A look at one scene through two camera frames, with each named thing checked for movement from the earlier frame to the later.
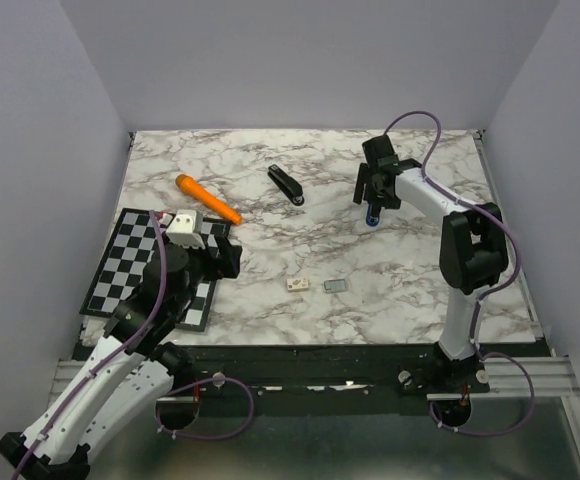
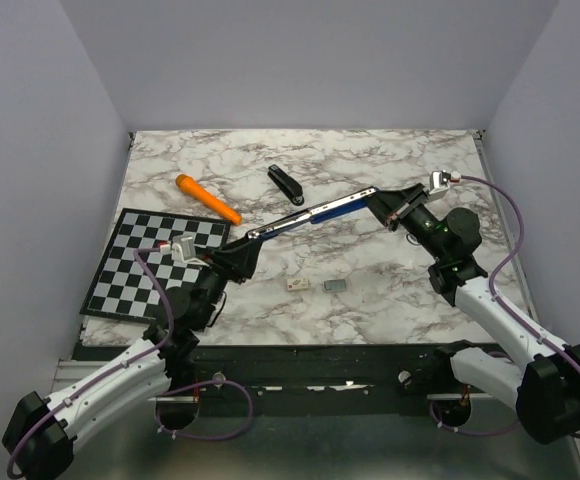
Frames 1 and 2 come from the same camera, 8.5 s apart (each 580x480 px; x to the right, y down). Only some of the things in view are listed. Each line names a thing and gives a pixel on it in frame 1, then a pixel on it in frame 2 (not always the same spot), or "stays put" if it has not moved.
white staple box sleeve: (295, 284) stays put
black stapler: (292, 188) stays put
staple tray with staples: (335, 285) stays put
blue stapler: (371, 219) -> (317, 214)
